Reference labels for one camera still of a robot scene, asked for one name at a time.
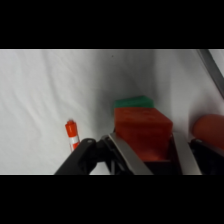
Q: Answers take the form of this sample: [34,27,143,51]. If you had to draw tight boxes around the orange plastic cup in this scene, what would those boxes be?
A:
[192,113,224,142]

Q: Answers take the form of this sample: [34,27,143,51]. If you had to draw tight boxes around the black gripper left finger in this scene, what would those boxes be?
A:
[54,132,154,176]

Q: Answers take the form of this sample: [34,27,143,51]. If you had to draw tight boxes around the metal tongs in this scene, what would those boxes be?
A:
[196,49,224,90]

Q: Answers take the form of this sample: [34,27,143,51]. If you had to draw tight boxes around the red and white marker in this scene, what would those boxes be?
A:
[64,118,81,153]

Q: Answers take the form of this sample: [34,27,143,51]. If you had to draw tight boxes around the green cube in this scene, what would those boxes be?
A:
[113,95,156,110]

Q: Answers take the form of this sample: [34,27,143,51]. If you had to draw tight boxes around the red cube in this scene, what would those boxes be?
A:
[113,106,174,163]

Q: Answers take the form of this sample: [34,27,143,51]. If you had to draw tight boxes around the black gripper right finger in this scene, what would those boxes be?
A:
[170,131,224,176]

